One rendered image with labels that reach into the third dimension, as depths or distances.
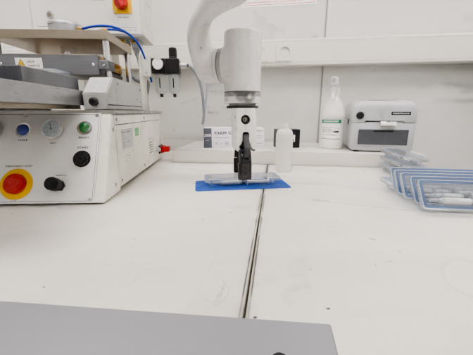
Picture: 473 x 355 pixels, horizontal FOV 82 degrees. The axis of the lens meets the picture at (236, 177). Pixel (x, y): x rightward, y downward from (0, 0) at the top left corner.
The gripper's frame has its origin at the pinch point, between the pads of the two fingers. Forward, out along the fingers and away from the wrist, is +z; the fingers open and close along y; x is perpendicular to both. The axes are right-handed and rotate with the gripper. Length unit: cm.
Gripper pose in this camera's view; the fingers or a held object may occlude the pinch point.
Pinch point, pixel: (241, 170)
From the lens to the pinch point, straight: 67.7
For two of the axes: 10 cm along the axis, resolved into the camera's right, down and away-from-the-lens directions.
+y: -1.3, -2.3, 9.6
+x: -9.9, 0.3, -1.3
